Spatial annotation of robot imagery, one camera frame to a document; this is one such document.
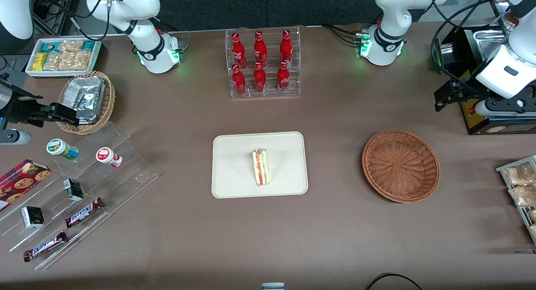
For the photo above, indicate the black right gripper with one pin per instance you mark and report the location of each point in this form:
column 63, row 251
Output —
column 20, row 108

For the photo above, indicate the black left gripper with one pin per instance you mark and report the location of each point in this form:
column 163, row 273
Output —
column 467, row 90

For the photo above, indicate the triangle sandwich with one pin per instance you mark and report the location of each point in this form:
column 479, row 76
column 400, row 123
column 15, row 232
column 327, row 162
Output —
column 261, row 168

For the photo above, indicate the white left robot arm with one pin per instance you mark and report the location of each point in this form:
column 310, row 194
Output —
column 387, row 14

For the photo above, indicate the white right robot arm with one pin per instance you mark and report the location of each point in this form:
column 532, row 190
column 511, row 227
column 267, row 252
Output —
column 146, row 47

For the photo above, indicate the light wicker basket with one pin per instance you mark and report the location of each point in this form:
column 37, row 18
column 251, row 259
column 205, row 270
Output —
column 109, row 101

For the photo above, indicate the brown wicker basket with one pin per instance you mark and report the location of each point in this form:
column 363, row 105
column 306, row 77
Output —
column 400, row 166

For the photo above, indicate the grey tray of snack bags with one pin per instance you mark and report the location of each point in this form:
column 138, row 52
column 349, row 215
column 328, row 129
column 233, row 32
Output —
column 502, row 169

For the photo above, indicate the cream rectangular tray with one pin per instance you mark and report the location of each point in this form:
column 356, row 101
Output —
column 234, row 164

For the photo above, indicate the silver foil packet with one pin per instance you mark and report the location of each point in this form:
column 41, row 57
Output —
column 86, row 97

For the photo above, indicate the green lid white cup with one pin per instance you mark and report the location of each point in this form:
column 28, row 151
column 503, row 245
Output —
column 62, row 149

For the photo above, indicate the black countertop appliance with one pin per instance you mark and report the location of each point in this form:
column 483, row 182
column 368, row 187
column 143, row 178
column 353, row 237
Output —
column 477, row 123

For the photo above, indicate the white snack bin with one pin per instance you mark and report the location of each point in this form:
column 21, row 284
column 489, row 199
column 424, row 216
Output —
column 30, row 71

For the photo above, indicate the clear cracker bag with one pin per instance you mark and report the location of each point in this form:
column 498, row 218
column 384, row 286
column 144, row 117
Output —
column 71, row 45
column 69, row 61

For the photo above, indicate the yellow snack packet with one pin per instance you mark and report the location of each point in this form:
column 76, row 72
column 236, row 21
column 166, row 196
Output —
column 39, row 61

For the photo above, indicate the red lid white cup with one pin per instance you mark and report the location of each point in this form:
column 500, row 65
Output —
column 108, row 156

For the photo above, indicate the teal snack packet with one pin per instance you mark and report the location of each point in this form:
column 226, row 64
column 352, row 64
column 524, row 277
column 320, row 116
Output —
column 88, row 45
column 50, row 46

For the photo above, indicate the small black carton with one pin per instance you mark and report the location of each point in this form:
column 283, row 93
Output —
column 73, row 189
column 32, row 217

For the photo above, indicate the red cookie box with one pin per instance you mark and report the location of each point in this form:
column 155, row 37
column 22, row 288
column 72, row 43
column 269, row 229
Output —
column 21, row 183

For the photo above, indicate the clear acrylic stepped display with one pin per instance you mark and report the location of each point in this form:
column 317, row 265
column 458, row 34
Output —
column 125, row 177

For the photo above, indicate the brown Snickers bar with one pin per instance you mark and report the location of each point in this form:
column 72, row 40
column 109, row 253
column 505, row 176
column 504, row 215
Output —
column 45, row 246
column 83, row 212

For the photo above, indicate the clear nut snack bag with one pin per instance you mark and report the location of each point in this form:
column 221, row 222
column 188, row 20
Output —
column 523, row 195
column 533, row 231
column 532, row 215
column 519, row 175

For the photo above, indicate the clear acrylic bottle rack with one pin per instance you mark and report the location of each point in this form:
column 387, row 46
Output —
column 293, row 87

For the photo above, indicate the red cola bottle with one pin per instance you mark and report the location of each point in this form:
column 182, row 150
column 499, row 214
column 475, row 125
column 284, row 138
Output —
column 260, row 49
column 286, row 47
column 238, row 51
column 259, row 80
column 239, row 83
column 283, row 79

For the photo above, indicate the grey white edge object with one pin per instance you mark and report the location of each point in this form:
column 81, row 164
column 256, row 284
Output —
column 273, row 286

